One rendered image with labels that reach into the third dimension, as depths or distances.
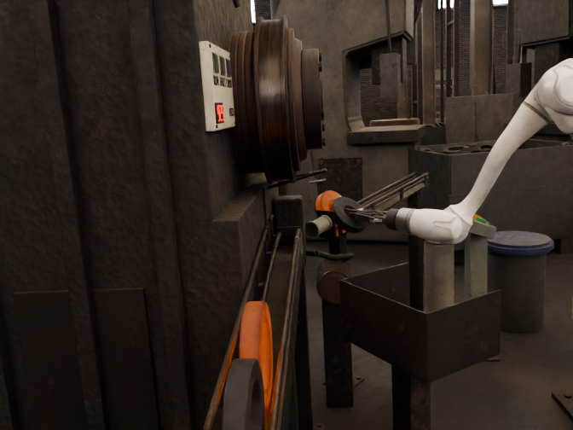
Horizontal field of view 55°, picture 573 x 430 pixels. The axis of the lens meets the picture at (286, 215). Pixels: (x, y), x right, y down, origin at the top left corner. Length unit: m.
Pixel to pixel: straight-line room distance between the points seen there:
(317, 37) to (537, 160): 1.80
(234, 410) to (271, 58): 0.92
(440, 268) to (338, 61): 2.33
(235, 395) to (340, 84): 3.67
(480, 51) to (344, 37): 6.38
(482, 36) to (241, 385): 9.96
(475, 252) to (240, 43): 1.36
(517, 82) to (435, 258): 3.32
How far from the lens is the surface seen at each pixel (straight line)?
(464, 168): 3.69
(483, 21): 10.55
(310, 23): 4.37
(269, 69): 1.41
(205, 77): 1.17
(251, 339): 0.90
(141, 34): 1.16
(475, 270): 2.42
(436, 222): 1.85
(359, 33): 4.27
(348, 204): 2.08
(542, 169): 3.99
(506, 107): 5.45
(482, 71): 10.48
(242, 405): 0.75
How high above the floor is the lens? 1.10
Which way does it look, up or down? 11 degrees down
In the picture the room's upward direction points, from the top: 3 degrees counter-clockwise
